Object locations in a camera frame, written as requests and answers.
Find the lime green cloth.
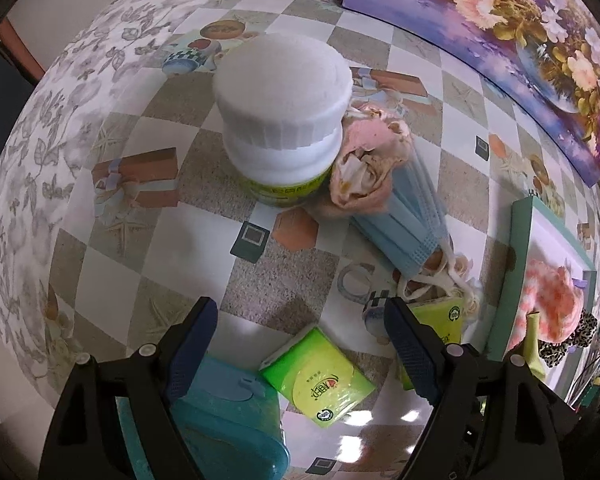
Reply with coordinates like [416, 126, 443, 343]
[520, 312, 548, 381]

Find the teal-framed picture box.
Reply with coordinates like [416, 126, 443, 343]
[485, 196, 598, 393]

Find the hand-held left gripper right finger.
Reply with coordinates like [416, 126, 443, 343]
[384, 297, 566, 480]

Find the brown wooden furniture edge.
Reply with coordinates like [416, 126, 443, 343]
[0, 15, 48, 81]

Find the flower painting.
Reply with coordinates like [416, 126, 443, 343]
[342, 0, 600, 188]

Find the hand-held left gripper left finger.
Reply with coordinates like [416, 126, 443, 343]
[39, 296, 219, 480]

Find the fluffy pink orange cloth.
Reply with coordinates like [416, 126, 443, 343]
[522, 258, 588, 343]

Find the white bottle with green label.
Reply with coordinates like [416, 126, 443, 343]
[211, 32, 354, 208]

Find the leopard print scrunchie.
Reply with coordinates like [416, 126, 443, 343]
[537, 310, 598, 368]

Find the green tissue packet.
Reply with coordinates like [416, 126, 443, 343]
[258, 326, 377, 429]
[397, 296, 473, 391]

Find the teal wipes box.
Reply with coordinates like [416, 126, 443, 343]
[115, 355, 291, 480]

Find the blue face mask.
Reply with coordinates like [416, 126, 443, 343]
[350, 152, 481, 311]

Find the pink cloth flower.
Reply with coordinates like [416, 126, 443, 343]
[307, 105, 413, 221]

